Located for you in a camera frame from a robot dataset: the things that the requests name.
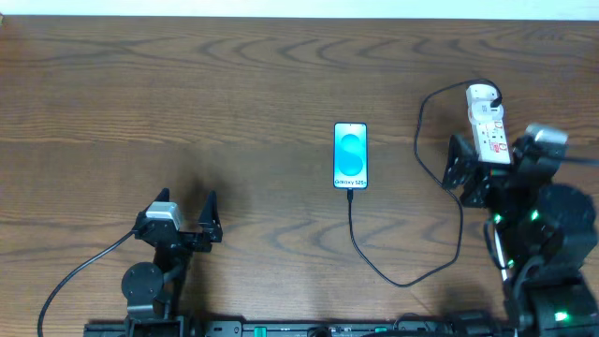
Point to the blue Galaxy smartphone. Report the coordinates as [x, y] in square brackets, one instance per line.
[350, 156]

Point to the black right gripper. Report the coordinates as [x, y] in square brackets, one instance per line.
[489, 175]

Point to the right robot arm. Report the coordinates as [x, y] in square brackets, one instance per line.
[538, 232]

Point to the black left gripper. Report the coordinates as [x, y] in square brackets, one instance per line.
[185, 237]

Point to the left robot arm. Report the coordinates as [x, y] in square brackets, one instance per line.
[153, 289]

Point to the white power strip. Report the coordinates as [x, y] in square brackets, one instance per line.
[489, 133]

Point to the white USB charger plug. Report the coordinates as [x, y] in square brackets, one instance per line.
[481, 92]

